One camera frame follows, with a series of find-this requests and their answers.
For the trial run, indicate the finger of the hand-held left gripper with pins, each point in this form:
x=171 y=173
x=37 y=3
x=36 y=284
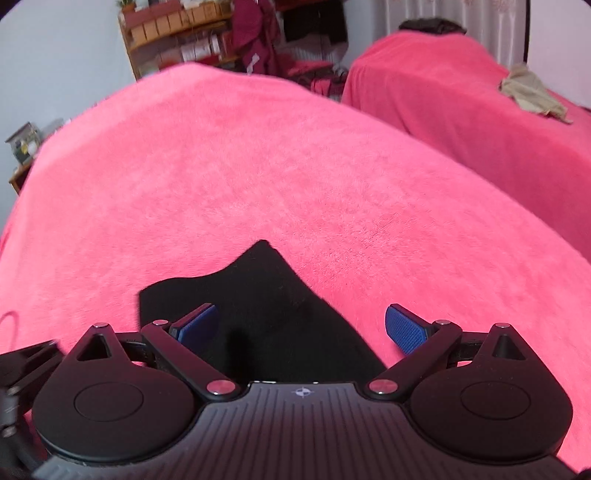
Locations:
x=27 y=364

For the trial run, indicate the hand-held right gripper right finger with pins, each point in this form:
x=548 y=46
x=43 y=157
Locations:
x=406 y=328

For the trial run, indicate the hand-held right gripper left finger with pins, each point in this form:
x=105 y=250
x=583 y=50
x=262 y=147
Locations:
x=198 y=325

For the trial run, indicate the black knit pants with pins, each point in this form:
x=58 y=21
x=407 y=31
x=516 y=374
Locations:
x=277 y=318

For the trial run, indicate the pink fleece blanket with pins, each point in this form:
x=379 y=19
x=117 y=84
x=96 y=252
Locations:
x=231 y=184

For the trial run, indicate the small cluttered side table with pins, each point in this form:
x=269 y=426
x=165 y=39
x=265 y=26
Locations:
x=27 y=147

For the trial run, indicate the beige garment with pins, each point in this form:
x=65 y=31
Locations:
x=531 y=92

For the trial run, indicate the wooden shelf with boxes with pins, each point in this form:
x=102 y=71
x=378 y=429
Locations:
x=178 y=32

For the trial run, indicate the maroon hanging garment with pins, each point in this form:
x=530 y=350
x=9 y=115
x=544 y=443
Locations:
x=256 y=37

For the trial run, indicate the dark crumpled garment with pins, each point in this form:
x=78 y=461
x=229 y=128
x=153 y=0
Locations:
x=431 y=25

